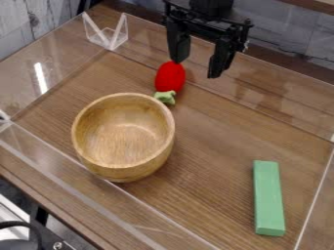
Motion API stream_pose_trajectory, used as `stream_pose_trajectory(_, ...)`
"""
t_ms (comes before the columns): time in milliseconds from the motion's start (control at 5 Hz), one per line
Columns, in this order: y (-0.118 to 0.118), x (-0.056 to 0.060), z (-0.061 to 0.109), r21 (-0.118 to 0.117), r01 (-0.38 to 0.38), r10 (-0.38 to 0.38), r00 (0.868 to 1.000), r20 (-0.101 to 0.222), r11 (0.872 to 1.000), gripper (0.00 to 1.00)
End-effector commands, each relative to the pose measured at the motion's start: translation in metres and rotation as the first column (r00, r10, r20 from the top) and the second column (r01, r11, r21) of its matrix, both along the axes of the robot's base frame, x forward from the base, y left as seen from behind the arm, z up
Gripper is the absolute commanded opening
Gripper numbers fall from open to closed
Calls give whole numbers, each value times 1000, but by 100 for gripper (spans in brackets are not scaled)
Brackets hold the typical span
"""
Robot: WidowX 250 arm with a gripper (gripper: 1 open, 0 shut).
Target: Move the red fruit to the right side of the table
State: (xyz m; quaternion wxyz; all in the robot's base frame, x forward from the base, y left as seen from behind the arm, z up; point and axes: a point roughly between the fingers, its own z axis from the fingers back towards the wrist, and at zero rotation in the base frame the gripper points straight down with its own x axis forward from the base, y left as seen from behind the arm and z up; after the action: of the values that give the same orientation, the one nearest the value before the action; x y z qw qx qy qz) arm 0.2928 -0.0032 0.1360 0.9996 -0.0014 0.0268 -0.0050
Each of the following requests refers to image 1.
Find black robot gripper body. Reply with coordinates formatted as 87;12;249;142
163;0;253;52

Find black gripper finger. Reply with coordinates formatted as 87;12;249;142
166;19;191;63
207;37;237;78

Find red plush strawberry green leaves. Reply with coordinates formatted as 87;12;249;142
154;61;186;104

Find wooden bowl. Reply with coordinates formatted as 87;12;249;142
71;93;176;183

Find green rectangular block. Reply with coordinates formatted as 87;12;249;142
253;160;286;236

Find black metal table leg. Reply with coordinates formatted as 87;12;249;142
30;203;96;250

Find clear acrylic enclosure wall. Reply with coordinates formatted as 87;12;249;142
0;8;334;250

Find black cable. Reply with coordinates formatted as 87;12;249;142
0;220;44;250

